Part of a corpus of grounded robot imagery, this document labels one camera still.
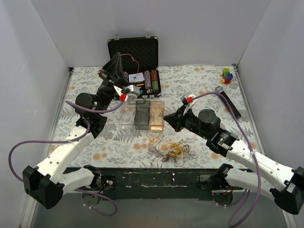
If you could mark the colourful toy block train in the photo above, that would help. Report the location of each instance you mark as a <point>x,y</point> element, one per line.
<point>227,76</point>

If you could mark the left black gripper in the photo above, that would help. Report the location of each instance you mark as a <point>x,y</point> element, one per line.
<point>108,77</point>

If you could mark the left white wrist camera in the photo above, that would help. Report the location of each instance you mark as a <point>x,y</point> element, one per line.
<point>128,93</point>

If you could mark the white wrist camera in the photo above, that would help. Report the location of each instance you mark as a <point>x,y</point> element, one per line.
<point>188,101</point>
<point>128,93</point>

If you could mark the floral table mat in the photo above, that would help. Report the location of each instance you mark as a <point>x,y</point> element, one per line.
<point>116,147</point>

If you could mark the grey poker chip row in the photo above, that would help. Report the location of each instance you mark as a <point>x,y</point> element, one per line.
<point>147,81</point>

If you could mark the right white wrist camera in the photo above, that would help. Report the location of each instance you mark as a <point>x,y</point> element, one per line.
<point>188,101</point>

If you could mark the black poker chip case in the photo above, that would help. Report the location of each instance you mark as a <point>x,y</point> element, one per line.
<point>138,55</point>

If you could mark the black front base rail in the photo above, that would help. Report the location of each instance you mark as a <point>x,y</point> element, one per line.
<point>142,183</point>

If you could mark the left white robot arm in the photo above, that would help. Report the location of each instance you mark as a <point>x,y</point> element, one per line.
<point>47,182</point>

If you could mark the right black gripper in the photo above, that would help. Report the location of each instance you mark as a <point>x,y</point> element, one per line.
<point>180,120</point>

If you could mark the black handheld microphone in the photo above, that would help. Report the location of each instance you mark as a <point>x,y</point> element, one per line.
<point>221,91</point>

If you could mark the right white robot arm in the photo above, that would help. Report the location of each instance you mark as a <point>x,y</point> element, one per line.
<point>282,183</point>

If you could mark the orange green chip row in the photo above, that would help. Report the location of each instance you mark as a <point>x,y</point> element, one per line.
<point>154,79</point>

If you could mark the white playing card deck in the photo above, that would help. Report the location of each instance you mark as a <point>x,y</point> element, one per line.
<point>136,78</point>

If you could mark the clear plastic organizer box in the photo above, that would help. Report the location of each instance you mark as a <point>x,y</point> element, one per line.
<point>145,115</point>

